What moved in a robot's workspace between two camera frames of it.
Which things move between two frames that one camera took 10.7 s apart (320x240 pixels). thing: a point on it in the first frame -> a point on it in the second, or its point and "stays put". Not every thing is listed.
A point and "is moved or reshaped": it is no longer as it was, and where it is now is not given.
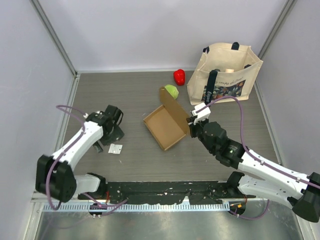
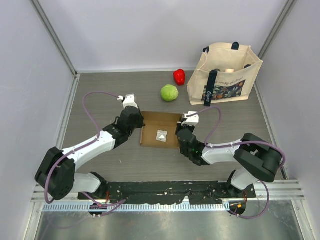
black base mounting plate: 199,192 stays put
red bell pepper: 179,77 stays put
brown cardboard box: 169,123 is moved or reshaped
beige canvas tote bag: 224,72 stays put
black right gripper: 192,127 -> 180,126
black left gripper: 116,134 -> 140,123
